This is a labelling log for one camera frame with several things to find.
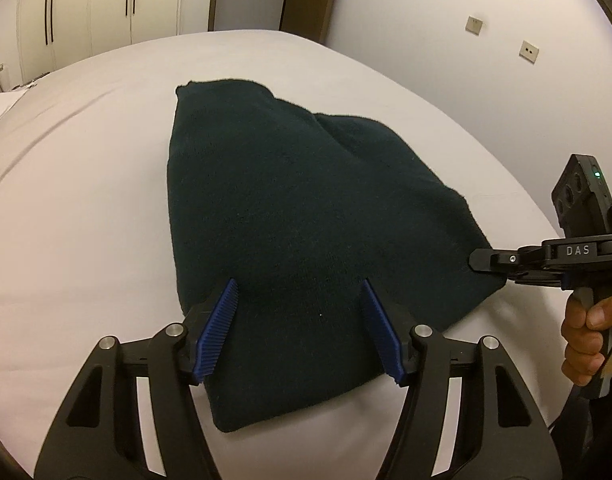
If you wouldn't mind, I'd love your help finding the white bed sheet mattress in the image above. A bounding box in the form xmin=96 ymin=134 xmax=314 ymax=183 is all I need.
xmin=0 ymin=32 xmax=572 ymax=479

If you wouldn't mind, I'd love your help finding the lower wall socket plate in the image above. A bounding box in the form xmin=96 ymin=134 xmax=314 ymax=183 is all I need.
xmin=519 ymin=40 xmax=539 ymax=64

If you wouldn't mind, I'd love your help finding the upper wall socket plate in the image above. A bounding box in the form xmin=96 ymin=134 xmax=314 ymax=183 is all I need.
xmin=466 ymin=16 xmax=484 ymax=36

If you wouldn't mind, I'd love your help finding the wall socket plate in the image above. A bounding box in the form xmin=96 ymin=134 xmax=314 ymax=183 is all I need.
xmin=466 ymin=16 xmax=484 ymax=36
xmin=519 ymin=40 xmax=539 ymax=64

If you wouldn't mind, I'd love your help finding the person's right hand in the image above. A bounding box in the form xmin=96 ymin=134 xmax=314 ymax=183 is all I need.
xmin=561 ymin=295 xmax=612 ymax=387

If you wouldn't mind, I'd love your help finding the dark green fleece garment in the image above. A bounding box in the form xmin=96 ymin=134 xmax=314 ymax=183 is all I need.
xmin=167 ymin=79 xmax=504 ymax=432

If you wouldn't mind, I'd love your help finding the cream wardrobe with handles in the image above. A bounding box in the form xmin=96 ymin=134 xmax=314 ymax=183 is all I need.
xmin=0 ymin=0 xmax=215 ymax=91

